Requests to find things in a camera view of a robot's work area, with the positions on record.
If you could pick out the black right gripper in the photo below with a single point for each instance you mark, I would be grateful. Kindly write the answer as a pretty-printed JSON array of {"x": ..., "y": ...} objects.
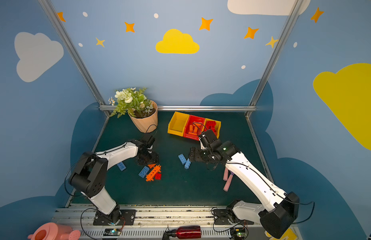
[{"x": 195, "y": 154}]

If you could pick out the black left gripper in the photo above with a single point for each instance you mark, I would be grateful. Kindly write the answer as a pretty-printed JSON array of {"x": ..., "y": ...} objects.
[{"x": 146, "y": 159}]

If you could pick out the long orange lego piece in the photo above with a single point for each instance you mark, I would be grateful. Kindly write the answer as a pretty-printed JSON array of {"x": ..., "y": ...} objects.
[{"x": 151, "y": 175}]

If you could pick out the small red lego brick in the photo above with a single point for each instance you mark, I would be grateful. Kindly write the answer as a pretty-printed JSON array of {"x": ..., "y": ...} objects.
[{"x": 157, "y": 176}]

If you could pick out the orange slope lego brick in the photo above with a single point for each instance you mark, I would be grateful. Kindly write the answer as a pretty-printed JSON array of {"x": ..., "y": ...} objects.
[{"x": 194, "y": 128}]

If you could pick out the light blue lego brick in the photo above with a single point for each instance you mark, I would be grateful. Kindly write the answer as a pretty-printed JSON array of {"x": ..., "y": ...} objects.
[{"x": 182, "y": 159}]

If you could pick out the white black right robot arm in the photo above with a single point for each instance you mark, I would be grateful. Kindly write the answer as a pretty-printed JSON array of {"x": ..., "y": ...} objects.
[{"x": 277, "y": 209}]

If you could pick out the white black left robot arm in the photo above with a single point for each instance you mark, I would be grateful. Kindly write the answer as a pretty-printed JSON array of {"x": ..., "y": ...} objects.
[{"x": 89, "y": 174}]

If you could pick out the right yellow bin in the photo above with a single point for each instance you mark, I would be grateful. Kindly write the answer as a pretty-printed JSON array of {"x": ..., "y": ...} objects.
[{"x": 218, "y": 126}]

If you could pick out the yellow bin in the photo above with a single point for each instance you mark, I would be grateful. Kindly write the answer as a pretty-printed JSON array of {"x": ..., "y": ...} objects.
[
  {"x": 218, "y": 126},
  {"x": 177, "y": 124}
]

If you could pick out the red middle bin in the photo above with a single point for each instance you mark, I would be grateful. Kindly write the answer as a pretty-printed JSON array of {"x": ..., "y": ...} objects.
[{"x": 192, "y": 119}]

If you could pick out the peach flower pot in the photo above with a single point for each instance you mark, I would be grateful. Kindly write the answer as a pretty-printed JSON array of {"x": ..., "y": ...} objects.
[{"x": 149, "y": 124}]

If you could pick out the left yellow bin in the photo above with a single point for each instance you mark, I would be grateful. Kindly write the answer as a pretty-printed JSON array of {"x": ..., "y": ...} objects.
[{"x": 177, "y": 124}]

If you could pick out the green artificial plant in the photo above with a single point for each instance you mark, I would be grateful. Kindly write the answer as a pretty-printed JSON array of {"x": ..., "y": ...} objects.
[{"x": 132, "y": 101}]

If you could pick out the left circuit board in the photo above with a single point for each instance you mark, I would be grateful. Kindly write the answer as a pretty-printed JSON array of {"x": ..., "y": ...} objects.
[{"x": 112, "y": 232}]

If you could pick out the circuit board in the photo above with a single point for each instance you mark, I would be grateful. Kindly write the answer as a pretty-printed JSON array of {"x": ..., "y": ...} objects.
[
  {"x": 237, "y": 234},
  {"x": 112, "y": 232}
]

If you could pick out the red metallic bottle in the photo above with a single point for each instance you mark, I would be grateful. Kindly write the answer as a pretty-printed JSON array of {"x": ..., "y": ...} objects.
[{"x": 189, "y": 232}]

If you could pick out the right circuit board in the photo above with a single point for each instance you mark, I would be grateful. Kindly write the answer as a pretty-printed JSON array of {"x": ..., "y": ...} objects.
[{"x": 237, "y": 234}]

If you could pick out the yellow glove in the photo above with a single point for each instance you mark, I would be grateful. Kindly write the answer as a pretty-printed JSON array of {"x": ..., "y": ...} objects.
[{"x": 288, "y": 235}]

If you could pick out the pink watering can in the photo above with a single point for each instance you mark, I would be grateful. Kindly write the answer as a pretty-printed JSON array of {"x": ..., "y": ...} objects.
[{"x": 53, "y": 231}]

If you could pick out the aluminium back rail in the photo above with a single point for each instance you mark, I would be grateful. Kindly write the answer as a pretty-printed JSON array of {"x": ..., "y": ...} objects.
[{"x": 207, "y": 108}]

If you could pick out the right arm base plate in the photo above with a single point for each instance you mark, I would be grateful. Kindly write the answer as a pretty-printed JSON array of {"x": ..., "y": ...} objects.
[{"x": 225, "y": 217}]

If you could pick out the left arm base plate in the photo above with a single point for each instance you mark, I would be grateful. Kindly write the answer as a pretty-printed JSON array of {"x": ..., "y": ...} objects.
[{"x": 115, "y": 218}]

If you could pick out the aluminium front rail base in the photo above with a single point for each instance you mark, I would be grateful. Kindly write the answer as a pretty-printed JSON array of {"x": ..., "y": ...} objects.
[{"x": 149, "y": 223}]

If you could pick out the aluminium right post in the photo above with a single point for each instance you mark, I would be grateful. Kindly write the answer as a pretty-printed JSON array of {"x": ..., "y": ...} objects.
[{"x": 277, "y": 50}]

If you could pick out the aluminium post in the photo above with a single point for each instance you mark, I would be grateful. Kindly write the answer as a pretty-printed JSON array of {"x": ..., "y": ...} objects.
[
  {"x": 277, "y": 50},
  {"x": 52, "y": 15}
]

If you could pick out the aluminium left post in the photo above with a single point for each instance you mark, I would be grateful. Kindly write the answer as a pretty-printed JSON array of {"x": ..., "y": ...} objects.
[{"x": 52, "y": 15}]

